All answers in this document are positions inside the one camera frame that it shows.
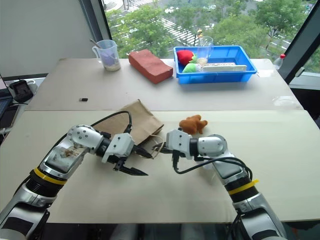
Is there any dark laptop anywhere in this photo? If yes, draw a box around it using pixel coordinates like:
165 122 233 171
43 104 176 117
0 74 20 133

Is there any dark window frame post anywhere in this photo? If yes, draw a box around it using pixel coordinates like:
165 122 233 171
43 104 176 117
79 0 114 60
284 0 320 85

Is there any red plush strawberry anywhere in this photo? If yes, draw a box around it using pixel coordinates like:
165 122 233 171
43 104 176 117
176 49 198 67

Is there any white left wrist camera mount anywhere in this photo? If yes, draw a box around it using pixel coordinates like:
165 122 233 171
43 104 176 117
101 132 136 164

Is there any plastic bottle with red cap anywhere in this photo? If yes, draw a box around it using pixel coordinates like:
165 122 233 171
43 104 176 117
273 53 287 71

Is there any clear plastic wrap piece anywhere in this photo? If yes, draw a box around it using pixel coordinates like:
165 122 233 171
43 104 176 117
271 95 296 108

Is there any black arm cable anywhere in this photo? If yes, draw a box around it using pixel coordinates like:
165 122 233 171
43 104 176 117
172 151 254 181
90 110 133 134

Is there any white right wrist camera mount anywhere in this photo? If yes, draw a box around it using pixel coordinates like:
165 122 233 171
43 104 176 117
165 128 194 160

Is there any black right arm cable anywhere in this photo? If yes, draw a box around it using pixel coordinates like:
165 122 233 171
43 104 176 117
172 151 254 181

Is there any clear plastic measuring cup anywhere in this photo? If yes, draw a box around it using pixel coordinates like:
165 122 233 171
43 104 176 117
91 39 122 72

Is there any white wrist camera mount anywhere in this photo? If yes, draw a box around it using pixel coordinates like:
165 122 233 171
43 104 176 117
101 132 136 164
165 128 194 160

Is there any long white box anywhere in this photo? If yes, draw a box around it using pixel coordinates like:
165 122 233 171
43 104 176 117
200 63 248 74

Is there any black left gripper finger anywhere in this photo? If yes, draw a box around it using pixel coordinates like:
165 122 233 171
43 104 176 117
118 165 150 177
132 144 154 159

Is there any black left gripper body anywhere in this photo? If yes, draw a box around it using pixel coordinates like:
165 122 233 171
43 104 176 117
109 144 137 172

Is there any blue plastic bin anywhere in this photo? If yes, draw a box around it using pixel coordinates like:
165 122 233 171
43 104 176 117
173 44 258 85

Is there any black power adapter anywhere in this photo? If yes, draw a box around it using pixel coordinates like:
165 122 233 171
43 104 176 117
9 79 34 103

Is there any stirring stick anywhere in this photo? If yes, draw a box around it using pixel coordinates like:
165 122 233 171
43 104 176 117
89 38 104 50

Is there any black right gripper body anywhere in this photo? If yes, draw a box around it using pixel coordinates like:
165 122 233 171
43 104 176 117
166 147 187 160

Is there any green plush toy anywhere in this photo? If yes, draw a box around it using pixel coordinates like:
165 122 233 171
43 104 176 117
182 62 202 74

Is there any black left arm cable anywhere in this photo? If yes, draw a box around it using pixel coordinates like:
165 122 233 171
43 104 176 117
90 110 133 134

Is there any brown paper bag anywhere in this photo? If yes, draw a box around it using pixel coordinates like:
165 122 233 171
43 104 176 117
93 99 166 159

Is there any orange-brown plush toy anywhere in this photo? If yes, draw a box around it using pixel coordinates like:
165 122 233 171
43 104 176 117
179 114 209 135

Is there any red brick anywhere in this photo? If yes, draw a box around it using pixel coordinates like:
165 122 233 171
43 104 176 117
128 48 174 85

